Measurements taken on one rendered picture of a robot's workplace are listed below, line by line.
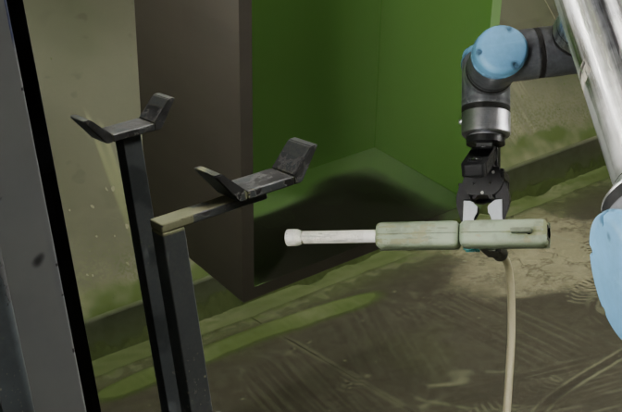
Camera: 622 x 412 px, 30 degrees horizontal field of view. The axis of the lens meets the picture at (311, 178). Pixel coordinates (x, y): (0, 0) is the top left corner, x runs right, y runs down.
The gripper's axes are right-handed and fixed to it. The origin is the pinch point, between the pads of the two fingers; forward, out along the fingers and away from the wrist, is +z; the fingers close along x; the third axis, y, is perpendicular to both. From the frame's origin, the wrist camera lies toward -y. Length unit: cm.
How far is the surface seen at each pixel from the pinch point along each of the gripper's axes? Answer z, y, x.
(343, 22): -51, 18, 34
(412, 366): 18, 59, 28
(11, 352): 31, -138, 3
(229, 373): 21, 52, 71
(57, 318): 23, -88, 31
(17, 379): 32, -137, 3
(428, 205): -13.4, 29.4, 17.5
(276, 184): 19, -135, -14
